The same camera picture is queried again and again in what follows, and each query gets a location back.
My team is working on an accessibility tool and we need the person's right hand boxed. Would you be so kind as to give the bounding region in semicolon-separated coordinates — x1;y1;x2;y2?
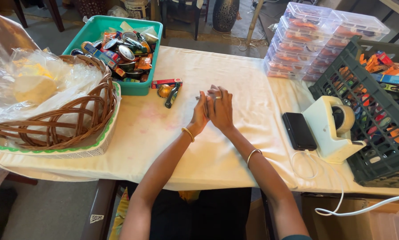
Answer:
205;85;236;133

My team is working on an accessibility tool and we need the person's left hand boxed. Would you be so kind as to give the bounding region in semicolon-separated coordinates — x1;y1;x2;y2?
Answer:
187;90;212;134

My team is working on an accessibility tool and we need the small dark green bottle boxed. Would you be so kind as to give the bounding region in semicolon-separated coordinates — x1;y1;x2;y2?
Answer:
165;82;182;109

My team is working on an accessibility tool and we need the gold capsule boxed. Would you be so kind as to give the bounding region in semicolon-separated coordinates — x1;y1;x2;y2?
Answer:
157;84;173;99

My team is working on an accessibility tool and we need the small red and blue box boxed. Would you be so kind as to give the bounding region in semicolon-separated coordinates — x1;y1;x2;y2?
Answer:
151;78;183;89

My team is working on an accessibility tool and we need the white tablecloth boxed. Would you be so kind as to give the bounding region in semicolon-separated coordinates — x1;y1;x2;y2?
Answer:
0;46;399;196

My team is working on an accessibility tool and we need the teal plastic bin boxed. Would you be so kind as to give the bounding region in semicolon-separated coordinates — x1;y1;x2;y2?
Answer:
62;15;163;96

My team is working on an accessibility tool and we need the silver bangle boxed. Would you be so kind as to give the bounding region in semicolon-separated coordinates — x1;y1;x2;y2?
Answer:
246;149;263;169

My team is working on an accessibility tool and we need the black perforated vase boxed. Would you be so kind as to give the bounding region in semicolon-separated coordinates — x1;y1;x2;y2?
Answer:
212;0;240;33

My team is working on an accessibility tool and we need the black phone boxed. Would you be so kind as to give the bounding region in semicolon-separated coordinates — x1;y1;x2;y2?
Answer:
282;112;318;151

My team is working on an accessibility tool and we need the heap of capsules and packets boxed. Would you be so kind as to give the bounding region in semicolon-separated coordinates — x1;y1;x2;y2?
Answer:
70;22;159;83

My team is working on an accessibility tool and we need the dark metal chair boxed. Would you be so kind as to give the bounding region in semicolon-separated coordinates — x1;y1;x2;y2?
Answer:
159;0;211;41

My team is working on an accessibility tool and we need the stack of clear plastic boxes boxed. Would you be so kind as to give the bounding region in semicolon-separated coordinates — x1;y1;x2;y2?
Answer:
263;2;391;82

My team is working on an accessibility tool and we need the white bucket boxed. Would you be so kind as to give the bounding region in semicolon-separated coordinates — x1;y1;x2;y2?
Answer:
123;0;150;20

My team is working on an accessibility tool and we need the white tape dispenser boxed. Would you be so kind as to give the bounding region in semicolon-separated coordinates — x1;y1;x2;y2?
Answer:
301;96;367;164

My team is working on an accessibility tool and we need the white tray with green rim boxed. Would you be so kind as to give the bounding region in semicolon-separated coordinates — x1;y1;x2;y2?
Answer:
0;81;122;159

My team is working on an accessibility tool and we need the person's black garment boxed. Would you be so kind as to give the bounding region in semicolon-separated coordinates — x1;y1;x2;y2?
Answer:
125;181;253;240

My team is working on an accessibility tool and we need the clear tape roll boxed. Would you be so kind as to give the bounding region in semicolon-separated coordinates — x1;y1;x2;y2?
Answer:
331;104;356;135

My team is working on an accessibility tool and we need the brown wicker basket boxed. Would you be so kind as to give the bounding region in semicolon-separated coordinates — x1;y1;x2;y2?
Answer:
0;54;118;151

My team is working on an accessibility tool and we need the yellow floral cloth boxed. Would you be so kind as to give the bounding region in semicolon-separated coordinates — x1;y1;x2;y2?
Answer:
109;187;130;240

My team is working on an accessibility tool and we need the brown bench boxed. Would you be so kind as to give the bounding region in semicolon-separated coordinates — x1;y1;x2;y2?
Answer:
80;179;120;240

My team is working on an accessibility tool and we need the clear plastic bag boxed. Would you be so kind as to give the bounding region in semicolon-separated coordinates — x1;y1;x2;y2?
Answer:
0;11;102;125

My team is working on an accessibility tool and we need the brown cardboard box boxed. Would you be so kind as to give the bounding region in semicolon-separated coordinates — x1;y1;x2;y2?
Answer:
301;192;399;240

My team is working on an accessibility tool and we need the heap of orange packets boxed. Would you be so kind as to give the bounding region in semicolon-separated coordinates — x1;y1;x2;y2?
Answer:
333;51;399;160

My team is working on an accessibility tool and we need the dark wooden chair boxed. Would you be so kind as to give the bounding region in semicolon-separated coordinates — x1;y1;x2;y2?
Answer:
12;0;65;33

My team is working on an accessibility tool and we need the dark green plastic crate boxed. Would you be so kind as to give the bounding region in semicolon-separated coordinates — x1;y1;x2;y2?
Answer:
308;35;399;189

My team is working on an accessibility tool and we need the gold bead bracelet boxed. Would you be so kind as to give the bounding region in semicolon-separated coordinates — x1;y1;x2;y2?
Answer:
181;127;195;143

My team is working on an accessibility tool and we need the white cable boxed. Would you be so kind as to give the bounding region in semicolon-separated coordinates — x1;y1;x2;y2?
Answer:
291;150;399;217

